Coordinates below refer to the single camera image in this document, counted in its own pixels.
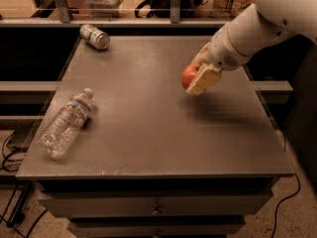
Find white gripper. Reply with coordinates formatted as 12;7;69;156
185;25;251;95

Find red apple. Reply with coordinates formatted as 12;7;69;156
181;63;199;89

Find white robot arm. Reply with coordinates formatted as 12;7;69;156
182;0;317;95

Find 7up soda can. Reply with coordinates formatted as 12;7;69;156
79;25;110;51

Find black bag on shelf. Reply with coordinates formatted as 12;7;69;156
134;0;209;18

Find grey drawer cabinet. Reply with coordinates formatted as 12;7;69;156
18;37;293;238

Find clear plastic water bottle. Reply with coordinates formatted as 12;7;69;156
37;88;94;160

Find grey metal shelf rail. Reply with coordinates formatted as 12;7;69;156
0;0;231;29

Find black cables on left floor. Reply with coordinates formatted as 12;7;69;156
0;122;49;238

